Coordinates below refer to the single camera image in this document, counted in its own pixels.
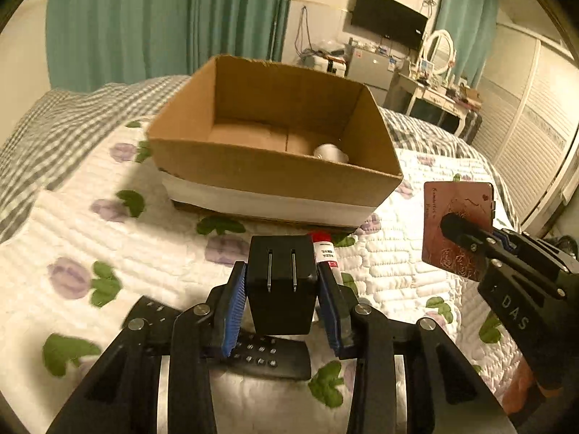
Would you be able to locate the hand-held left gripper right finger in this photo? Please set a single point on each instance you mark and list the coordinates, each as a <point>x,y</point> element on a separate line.
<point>333,323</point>

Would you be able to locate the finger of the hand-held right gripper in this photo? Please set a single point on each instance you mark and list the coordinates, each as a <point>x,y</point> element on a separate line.
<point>505,240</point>
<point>466,233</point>

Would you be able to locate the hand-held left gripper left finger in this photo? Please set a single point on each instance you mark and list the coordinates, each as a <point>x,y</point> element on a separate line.
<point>230,316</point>

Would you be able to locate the pink patterned card box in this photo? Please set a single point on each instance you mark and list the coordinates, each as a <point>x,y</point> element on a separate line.
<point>452,199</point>

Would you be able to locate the black power adapter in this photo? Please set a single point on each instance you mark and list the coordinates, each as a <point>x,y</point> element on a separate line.
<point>280,296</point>

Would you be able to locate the brown cardboard box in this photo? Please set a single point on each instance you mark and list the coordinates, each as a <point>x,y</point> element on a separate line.
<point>280,99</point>

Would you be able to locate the person's right forearm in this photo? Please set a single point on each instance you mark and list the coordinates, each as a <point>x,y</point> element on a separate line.
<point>520,393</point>

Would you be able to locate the black remote control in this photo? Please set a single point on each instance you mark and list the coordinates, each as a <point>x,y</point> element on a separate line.
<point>267,357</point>

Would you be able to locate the small red-capped bottle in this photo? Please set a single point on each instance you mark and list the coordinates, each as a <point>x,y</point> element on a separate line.
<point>324,253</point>

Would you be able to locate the black suitcase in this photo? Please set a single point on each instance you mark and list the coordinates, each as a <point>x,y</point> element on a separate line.
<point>471,124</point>

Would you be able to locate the white louvred wardrobe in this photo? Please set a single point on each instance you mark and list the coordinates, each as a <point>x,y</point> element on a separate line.
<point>529,131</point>

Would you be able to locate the white dressing table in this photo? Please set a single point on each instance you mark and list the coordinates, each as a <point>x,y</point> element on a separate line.
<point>434,99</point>

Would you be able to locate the white cup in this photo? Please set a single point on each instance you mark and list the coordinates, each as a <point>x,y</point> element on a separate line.
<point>331,153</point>

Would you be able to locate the white floral quilt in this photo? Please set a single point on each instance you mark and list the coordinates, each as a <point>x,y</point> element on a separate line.
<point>90,244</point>

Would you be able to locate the white oval vanity mirror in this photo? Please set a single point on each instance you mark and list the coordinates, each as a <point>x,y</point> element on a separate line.
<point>438,52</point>

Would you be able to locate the grey mini fridge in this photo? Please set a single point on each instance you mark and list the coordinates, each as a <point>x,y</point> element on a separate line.
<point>368,65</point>

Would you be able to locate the narrow teal curtain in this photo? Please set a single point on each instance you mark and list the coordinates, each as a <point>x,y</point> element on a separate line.
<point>466,22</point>

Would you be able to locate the white countertop appliance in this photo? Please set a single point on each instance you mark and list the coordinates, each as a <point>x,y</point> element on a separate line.
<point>322,62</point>

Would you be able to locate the grey checked blanket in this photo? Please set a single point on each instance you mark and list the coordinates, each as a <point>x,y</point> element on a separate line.
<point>68,117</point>

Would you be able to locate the wide teal curtain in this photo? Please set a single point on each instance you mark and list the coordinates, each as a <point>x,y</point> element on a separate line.
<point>149,22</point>

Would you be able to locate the black wall television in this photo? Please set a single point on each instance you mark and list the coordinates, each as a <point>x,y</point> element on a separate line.
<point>389,16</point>

